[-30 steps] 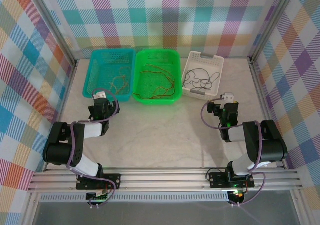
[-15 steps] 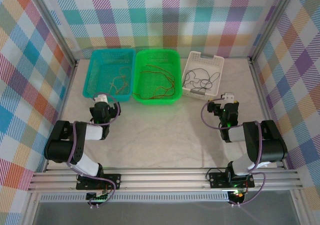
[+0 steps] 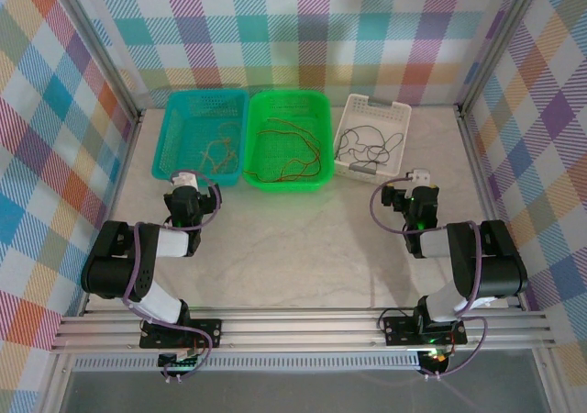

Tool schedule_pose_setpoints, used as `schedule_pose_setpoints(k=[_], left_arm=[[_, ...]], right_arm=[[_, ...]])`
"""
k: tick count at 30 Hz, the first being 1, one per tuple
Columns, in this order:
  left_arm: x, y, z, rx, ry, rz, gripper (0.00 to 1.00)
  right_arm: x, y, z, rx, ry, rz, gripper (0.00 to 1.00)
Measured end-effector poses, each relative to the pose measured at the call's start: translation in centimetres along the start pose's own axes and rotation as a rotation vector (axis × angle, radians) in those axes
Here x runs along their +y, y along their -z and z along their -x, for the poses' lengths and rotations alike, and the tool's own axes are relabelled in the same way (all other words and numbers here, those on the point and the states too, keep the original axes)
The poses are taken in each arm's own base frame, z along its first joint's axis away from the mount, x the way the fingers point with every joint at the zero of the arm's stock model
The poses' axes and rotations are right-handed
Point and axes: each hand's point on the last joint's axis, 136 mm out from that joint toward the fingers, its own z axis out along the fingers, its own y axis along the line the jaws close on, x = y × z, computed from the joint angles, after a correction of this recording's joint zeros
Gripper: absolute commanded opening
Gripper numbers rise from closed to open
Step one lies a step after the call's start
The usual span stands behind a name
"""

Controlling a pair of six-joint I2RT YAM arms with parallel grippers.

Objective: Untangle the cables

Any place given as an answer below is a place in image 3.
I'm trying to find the white plastic basket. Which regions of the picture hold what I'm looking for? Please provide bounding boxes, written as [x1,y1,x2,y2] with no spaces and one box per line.
[333,93,413,179]

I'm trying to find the grey slotted cable duct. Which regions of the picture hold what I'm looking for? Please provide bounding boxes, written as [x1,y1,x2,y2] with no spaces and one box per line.
[72,356,424,374]

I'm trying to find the green plastic basket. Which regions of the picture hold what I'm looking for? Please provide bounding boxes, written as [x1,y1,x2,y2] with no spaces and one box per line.
[241,90,334,194]

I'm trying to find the controller board with LED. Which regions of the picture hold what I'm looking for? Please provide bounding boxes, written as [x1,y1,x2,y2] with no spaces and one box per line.
[419,347,455,369]
[158,351,203,372]

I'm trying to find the tangle of wires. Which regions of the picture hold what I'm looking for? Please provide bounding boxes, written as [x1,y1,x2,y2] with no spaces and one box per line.
[259,128,322,183]
[215,122,243,173]

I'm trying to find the yellow wire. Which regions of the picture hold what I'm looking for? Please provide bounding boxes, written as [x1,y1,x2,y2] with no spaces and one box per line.
[201,140,230,174]

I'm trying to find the black wire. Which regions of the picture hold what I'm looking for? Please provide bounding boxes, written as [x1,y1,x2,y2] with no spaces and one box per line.
[338,137,391,164]
[337,126,404,164]

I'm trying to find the teal plastic basket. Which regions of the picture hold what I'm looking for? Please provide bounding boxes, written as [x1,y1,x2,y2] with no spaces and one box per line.
[150,89,251,188]

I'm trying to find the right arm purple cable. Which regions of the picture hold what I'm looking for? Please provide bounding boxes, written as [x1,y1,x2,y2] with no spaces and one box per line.
[370,177,490,382]

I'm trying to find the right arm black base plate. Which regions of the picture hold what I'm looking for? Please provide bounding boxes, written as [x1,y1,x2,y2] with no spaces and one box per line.
[381,315,469,348]

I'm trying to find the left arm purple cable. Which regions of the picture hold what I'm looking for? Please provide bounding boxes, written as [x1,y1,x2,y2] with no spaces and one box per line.
[123,169,225,382]

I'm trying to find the aluminium frame post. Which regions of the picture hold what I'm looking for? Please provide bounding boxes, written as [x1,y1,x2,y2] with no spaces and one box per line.
[48,0,143,123]
[457,0,550,111]

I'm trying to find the aluminium side rail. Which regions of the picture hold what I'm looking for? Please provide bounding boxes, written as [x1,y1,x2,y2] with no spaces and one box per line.
[80,109,147,316]
[456,104,528,311]

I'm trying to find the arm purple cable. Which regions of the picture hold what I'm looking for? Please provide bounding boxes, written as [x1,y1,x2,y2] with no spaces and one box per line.
[370,177,490,382]
[123,169,225,382]

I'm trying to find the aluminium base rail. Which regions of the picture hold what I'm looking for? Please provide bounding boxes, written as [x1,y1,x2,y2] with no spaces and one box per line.
[49,308,557,353]

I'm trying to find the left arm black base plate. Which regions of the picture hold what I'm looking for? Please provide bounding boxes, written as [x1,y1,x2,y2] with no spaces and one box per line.
[138,318,225,351]

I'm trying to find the red wire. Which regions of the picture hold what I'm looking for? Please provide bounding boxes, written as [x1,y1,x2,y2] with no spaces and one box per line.
[242,117,322,187]

